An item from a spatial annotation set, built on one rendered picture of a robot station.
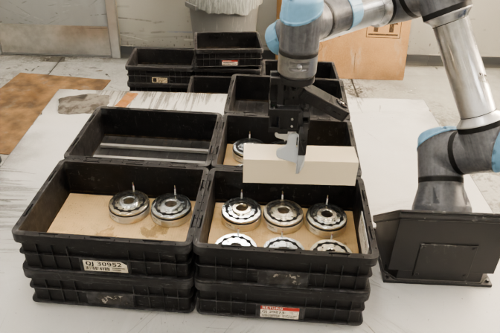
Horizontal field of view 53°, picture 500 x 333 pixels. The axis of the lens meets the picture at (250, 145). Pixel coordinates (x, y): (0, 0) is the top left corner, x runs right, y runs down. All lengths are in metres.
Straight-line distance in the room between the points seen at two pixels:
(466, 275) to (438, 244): 0.14
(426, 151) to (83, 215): 0.91
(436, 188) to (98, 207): 0.88
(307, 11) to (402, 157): 1.08
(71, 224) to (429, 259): 0.91
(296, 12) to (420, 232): 0.65
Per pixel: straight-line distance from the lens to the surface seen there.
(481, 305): 1.43
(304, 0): 0.91
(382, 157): 1.87
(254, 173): 1.07
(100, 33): 4.44
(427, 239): 1.32
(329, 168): 1.07
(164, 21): 4.32
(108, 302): 1.30
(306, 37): 0.93
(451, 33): 1.31
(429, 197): 1.39
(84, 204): 1.42
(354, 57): 4.15
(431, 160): 1.40
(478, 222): 1.32
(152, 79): 3.08
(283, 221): 1.27
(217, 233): 1.28
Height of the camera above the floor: 1.69
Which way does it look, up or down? 32 degrees down
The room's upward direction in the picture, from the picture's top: 2 degrees clockwise
